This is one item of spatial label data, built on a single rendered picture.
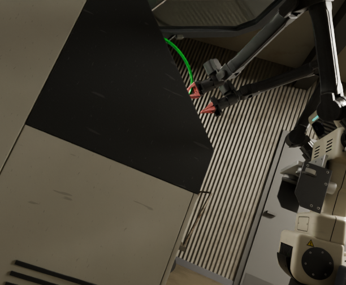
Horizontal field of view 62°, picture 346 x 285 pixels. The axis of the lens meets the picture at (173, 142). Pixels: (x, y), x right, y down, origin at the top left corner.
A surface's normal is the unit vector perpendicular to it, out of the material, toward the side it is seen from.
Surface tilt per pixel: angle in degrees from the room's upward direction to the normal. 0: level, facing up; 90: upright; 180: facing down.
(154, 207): 90
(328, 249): 90
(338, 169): 90
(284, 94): 90
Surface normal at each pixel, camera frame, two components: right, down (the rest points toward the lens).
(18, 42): 0.26, -0.09
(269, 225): -0.11, -0.23
